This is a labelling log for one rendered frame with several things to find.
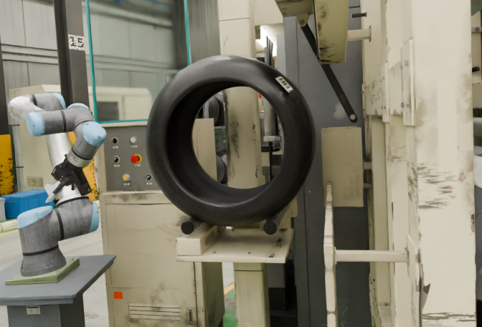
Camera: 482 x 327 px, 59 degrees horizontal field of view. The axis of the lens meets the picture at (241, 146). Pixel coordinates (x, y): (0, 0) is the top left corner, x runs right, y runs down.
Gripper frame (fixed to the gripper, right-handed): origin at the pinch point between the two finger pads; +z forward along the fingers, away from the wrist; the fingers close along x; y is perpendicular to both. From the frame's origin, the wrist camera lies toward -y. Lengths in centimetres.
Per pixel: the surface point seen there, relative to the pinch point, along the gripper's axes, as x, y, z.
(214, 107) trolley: -362, 51, 67
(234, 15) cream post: -36, -6, -97
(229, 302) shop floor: -108, -95, 68
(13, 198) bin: -302, 195, 354
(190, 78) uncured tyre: 6, -19, -80
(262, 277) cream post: -20, -84, -25
